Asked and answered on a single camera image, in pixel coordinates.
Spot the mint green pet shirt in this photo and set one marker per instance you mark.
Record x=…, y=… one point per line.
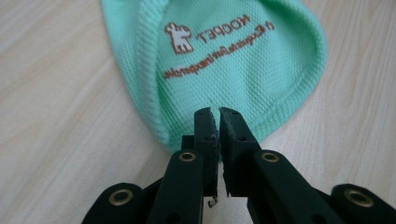
x=224, y=62

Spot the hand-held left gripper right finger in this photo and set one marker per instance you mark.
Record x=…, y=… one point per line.
x=236, y=146

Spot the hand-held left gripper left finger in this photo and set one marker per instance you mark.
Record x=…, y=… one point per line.
x=207, y=146

